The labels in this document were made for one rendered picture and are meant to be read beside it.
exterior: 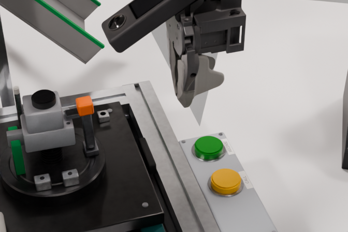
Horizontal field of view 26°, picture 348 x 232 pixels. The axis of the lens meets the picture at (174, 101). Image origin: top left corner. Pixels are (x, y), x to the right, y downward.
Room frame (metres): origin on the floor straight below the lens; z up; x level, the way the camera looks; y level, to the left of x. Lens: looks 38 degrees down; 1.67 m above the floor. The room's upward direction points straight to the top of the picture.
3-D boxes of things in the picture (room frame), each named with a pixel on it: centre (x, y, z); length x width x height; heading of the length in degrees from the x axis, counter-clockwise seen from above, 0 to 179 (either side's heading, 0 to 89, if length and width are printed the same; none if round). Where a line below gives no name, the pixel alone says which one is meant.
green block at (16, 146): (0.71, 0.20, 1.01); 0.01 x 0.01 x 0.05; 17
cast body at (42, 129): (0.74, 0.17, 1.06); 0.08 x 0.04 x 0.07; 105
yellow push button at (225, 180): (0.72, -0.07, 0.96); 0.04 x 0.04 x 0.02
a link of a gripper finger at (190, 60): (0.76, -0.02, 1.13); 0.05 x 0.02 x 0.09; 17
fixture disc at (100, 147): (0.74, 0.16, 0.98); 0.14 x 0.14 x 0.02
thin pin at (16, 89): (0.78, 0.21, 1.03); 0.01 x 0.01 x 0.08
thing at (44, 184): (0.69, 0.17, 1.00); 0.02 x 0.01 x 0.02; 107
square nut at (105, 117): (0.85, 0.10, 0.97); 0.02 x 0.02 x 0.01; 17
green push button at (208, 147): (0.79, -0.05, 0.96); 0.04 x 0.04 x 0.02
